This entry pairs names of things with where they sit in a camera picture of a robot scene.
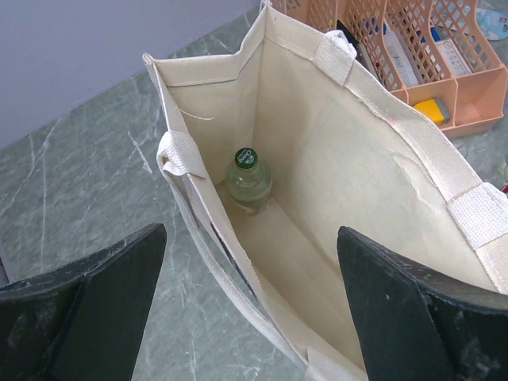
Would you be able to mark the white box right slot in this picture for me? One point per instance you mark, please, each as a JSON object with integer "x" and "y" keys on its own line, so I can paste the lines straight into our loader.
{"x": 453, "y": 59}

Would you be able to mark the blue toothbrush blister pack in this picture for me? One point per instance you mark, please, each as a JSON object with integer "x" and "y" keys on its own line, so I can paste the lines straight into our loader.
{"x": 491, "y": 22}

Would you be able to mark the orange plastic desk organizer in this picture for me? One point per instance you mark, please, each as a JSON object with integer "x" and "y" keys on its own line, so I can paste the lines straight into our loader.
{"x": 397, "y": 41}

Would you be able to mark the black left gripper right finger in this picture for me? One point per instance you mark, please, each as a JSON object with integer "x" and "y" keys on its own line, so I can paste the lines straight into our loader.
{"x": 415, "y": 323}

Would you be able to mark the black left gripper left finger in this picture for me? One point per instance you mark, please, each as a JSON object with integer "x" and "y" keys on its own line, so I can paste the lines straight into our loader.
{"x": 86, "y": 319}

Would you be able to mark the cream canvas tote bag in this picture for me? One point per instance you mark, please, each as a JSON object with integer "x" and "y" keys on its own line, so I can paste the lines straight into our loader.
{"x": 342, "y": 151}

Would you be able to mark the clear bottle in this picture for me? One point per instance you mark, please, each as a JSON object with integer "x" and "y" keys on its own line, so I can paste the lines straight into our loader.
{"x": 249, "y": 181}

